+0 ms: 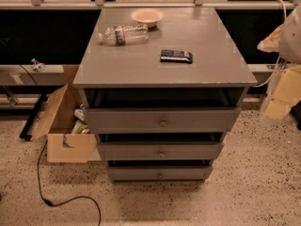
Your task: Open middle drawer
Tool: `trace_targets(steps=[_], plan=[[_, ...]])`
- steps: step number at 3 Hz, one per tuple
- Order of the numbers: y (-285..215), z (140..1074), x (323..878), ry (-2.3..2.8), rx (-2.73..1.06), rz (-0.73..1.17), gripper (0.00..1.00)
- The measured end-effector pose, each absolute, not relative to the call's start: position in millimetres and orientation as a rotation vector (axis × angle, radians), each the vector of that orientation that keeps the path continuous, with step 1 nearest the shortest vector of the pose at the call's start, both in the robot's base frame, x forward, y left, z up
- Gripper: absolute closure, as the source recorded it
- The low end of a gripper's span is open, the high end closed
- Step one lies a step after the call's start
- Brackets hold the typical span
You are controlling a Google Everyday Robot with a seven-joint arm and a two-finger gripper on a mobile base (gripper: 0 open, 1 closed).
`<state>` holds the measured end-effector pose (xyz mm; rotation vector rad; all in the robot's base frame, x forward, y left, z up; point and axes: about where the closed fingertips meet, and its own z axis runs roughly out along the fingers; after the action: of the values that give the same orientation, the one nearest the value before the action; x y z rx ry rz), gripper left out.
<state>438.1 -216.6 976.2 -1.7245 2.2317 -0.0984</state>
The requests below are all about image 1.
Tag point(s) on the small clear object on ledge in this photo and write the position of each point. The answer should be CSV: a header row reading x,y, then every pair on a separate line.
x,y
37,66

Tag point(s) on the beige ceramic bowl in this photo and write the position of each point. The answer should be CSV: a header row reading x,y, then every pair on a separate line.
x,y
148,16

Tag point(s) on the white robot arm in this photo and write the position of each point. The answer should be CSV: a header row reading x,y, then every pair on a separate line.
x,y
290,39

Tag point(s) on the open cardboard box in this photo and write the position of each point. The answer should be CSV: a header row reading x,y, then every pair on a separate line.
x,y
57,122

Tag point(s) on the green packet in box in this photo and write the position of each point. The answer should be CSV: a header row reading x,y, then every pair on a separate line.
x,y
79,127

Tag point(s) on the grey drawer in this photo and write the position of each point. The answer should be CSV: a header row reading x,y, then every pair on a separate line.
x,y
138,147
157,170
161,120

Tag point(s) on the grey top drawer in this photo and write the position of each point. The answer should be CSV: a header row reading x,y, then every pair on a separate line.
x,y
161,120

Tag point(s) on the black metal stand leg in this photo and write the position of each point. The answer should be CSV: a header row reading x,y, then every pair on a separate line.
x,y
25,132

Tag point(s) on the white bottle in box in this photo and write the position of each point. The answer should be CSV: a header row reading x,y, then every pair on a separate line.
x,y
79,114

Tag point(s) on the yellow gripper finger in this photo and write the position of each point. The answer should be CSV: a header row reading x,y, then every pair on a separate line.
x,y
271,43
284,92

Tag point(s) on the grey drawer cabinet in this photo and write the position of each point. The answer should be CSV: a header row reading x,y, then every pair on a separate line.
x,y
132,76

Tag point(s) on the clear plastic water bottle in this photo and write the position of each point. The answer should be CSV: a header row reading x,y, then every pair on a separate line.
x,y
120,35

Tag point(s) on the dark blue snack packet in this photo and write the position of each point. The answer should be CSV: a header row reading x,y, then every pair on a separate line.
x,y
176,56

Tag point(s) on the grey bottom drawer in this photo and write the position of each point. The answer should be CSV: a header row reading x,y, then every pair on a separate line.
x,y
157,170

